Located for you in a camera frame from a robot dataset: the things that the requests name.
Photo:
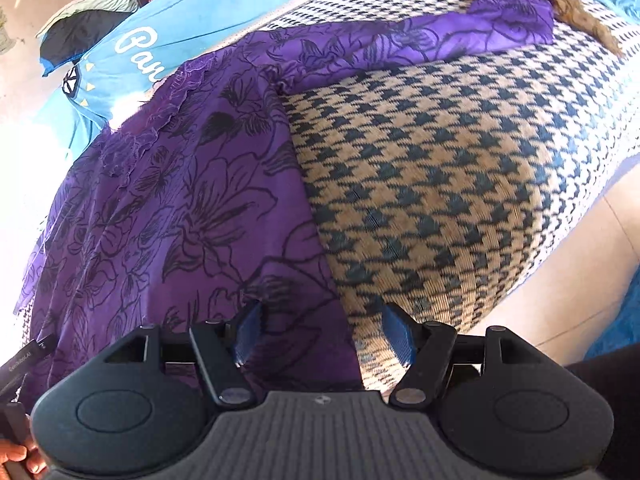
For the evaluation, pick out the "striped cloth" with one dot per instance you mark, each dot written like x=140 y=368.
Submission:
x=100 y=2

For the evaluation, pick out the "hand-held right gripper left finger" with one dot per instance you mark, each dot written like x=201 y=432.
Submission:
x=248 y=332

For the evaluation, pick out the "purple floral garment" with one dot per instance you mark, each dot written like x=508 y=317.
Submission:
x=175 y=185

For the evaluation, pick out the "houndstooth bed mat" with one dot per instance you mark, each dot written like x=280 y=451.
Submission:
x=425 y=160

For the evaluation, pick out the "blue cloth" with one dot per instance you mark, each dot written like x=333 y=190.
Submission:
x=617 y=327

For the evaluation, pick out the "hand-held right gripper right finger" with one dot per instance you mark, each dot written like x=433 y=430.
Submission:
x=398 y=332

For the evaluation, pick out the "black garment with blue trim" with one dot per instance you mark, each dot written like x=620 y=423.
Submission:
x=85 y=35

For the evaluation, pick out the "blue printed quilt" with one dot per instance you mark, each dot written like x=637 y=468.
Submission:
x=200 y=20

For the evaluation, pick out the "person's left hand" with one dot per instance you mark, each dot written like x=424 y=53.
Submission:
x=25 y=460

